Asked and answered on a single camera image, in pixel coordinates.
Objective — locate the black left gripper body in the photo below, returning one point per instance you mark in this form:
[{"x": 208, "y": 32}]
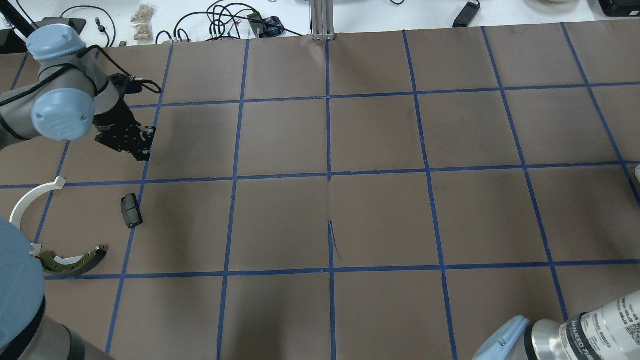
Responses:
[{"x": 111, "y": 119}]

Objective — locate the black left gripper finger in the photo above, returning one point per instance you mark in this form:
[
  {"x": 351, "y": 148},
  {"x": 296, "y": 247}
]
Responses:
[
  {"x": 148, "y": 133},
  {"x": 141, "y": 153}
]

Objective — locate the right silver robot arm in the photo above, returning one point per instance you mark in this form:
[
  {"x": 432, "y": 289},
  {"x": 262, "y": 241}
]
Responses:
[{"x": 611, "y": 332}]

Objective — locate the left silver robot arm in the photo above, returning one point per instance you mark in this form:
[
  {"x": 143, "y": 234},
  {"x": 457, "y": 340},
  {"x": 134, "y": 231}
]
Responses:
[{"x": 73, "y": 95}]

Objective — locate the white curved plastic clamp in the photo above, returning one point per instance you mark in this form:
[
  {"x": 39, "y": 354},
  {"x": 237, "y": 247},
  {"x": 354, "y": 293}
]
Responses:
[{"x": 18, "y": 212}]

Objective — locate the olive green brake shoe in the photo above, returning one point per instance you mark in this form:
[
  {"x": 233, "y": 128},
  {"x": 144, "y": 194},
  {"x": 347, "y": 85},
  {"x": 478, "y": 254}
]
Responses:
[{"x": 72, "y": 266}]

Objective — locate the brown paper table cover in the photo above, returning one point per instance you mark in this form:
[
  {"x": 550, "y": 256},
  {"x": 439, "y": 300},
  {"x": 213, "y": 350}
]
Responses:
[{"x": 383, "y": 196}]

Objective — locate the aluminium frame post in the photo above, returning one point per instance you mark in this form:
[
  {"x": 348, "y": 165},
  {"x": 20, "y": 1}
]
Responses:
[{"x": 322, "y": 20}]

